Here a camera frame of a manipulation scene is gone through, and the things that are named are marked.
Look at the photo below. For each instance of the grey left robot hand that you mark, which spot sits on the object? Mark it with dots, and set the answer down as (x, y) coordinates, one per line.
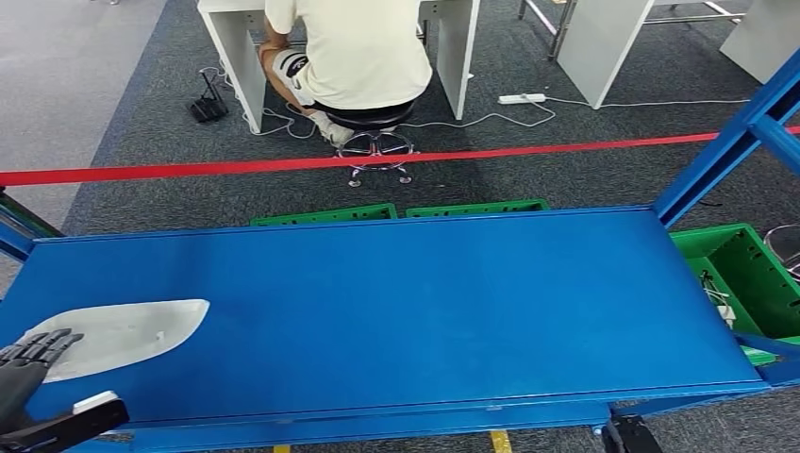
(19, 387)

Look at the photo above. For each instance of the white plastic car part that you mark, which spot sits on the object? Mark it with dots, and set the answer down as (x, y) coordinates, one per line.
(137, 331)

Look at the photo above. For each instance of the blue metal shelf rack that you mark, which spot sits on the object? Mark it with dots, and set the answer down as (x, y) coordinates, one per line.
(406, 300)

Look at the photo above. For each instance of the red barrier belt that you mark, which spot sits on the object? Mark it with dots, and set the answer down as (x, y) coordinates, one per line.
(250, 166)

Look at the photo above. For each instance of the black floor device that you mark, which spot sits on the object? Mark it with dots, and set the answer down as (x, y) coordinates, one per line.
(209, 109)

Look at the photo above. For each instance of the green plastic crate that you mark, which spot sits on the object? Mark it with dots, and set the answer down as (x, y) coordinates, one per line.
(769, 294)
(325, 216)
(475, 208)

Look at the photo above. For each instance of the black stool chrome base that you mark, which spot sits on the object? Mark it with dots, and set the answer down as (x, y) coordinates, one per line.
(369, 119)

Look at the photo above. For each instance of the seated person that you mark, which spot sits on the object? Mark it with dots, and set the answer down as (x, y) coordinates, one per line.
(362, 50)

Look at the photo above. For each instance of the white power strip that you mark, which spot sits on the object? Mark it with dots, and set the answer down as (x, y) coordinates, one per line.
(522, 99)

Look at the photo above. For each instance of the chrome stanchion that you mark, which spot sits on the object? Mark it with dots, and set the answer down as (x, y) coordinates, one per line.
(784, 247)

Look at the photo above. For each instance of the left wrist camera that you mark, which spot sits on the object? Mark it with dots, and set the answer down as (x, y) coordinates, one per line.
(75, 425)

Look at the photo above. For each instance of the black barrier post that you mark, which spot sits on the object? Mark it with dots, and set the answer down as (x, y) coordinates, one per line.
(25, 216)

